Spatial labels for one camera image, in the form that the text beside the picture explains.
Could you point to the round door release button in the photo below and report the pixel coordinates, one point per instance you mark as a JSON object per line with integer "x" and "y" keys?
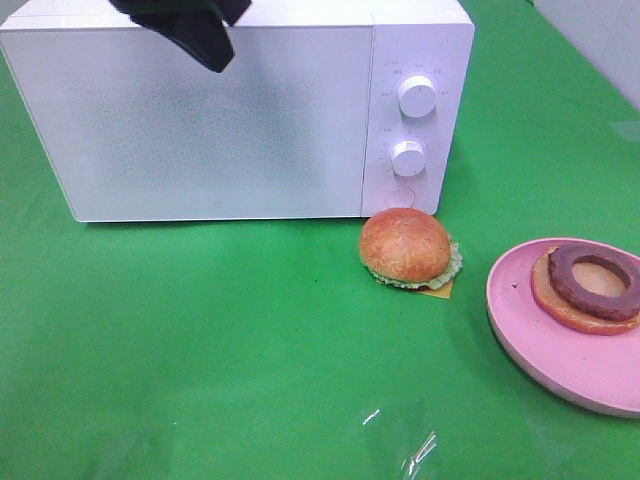
{"x": 400, "y": 197}

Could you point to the burger with lettuce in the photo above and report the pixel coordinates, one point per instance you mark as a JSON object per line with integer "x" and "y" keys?
{"x": 409, "y": 249}

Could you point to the white round knob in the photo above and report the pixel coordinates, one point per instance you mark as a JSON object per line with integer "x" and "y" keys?
{"x": 408, "y": 158}
{"x": 417, "y": 96}

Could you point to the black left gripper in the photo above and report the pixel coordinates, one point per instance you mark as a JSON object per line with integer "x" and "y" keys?
{"x": 198, "y": 27}

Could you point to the pink round plate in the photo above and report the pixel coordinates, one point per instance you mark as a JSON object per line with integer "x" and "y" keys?
{"x": 599, "y": 373}

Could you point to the green table cloth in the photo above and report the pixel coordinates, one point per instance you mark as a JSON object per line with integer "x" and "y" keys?
{"x": 264, "y": 350}

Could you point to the white microwave oven body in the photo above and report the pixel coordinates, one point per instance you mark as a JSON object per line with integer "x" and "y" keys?
{"x": 432, "y": 38}

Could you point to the white microwave door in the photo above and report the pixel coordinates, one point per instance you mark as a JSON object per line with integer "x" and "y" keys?
{"x": 136, "y": 130}

